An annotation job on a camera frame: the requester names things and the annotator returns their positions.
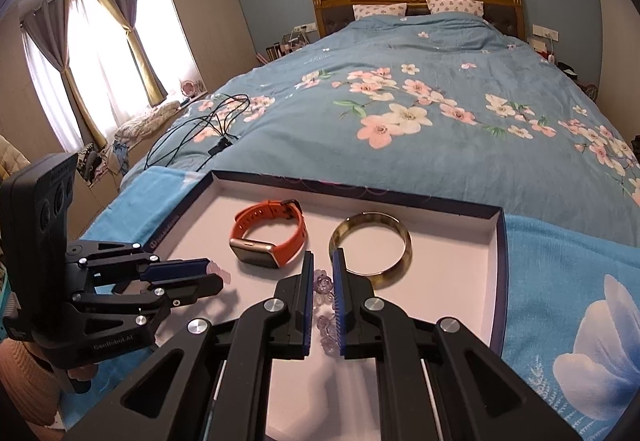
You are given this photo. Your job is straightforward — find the person's left forearm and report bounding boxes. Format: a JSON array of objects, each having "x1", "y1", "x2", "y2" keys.
[{"x1": 0, "y1": 338, "x2": 66, "y2": 427}]

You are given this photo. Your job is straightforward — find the amber bangle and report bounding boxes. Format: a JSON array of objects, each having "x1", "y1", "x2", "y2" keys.
[{"x1": 328, "y1": 212, "x2": 412, "y2": 291}]

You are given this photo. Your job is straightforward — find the light blue flower blanket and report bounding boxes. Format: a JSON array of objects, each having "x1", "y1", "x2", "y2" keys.
[{"x1": 57, "y1": 166, "x2": 640, "y2": 441}]

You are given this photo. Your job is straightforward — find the white tray with blue rim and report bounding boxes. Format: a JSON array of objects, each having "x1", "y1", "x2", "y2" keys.
[{"x1": 145, "y1": 169, "x2": 508, "y2": 441}]

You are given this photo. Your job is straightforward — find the cosmetics on nightstand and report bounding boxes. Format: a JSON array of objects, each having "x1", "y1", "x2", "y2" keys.
[{"x1": 257, "y1": 28, "x2": 313, "y2": 64}]

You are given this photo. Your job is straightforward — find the black cable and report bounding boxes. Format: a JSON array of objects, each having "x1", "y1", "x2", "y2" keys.
[{"x1": 145, "y1": 93, "x2": 251, "y2": 172}]

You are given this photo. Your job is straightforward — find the white sheer curtain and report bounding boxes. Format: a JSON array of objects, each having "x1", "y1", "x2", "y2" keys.
[{"x1": 25, "y1": 0, "x2": 196, "y2": 142}]

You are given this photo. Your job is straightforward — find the white dotted pillow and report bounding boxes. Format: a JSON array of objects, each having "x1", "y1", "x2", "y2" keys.
[
  {"x1": 425, "y1": 0, "x2": 485, "y2": 16},
  {"x1": 353, "y1": 3, "x2": 408, "y2": 20}
]

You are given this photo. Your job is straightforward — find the clear crystal bead bracelet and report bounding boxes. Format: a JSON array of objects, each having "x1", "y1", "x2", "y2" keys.
[{"x1": 311, "y1": 268, "x2": 337, "y2": 356}]

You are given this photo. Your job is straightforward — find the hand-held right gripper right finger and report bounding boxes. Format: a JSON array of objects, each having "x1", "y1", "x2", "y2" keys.
[{"x1": 331, "y1": 248, "x2": 583, "y2": 441}]

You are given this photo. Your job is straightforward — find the orange smart watch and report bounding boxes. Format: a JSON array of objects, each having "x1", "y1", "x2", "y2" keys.
[{"x1": 229, "y1": 199, "x2": 307, "y2": 270}]

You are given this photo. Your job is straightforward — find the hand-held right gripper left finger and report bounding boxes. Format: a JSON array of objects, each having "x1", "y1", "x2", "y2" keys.
[{"x1": 62, "y1": 251, "x2": 316, "y2": 441}]

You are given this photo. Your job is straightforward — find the blue floral duvet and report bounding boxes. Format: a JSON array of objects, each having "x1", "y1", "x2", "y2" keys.
[{"x1": 120, "y1": 13, "x2": 640, "y2": 232}]

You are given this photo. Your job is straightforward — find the pink bead bracelet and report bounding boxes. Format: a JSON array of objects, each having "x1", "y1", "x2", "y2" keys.
[{"x1": 205, "y1": 261, "x2": 232, "y2": 286}]

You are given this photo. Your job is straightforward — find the grey and gold curtain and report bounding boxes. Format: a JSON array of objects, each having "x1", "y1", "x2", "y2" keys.
[
  {"x1": 90, "y1": 0, "x2": 168, "y2": 106},
  {"x1": 20, "y1": 0, "x2": 108, "y2": 154}
]

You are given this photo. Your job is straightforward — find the pile of dark clothes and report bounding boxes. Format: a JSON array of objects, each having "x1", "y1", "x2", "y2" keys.
[{"x1": 555, "y1": 62, "x2": 601, "y2": 102}]

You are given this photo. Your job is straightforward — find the person's left hand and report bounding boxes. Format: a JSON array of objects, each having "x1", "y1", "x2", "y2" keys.
[{"x1": 67, "y1": 363, "x2": 97, "y2": 383}]

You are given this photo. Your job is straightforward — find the cream quilted cloth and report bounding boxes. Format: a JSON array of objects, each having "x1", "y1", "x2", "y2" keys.
[{"x1": 0, "y1": 136, "x2": 31, "y2": 182}]

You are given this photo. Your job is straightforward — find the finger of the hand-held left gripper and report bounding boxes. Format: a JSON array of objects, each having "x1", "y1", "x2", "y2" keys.
[
  {"x1": 62, "y1": 272, "x2": 225, "y2": 323},
  {"x1": 66, "y1": 241, "x2": 212, "y2": 283}
]

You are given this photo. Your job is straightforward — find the beige fluffy blanket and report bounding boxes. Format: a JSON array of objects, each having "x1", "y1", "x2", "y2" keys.
[{"x1": 115, "y1": 101, "x2": 181, "y2": 142}]

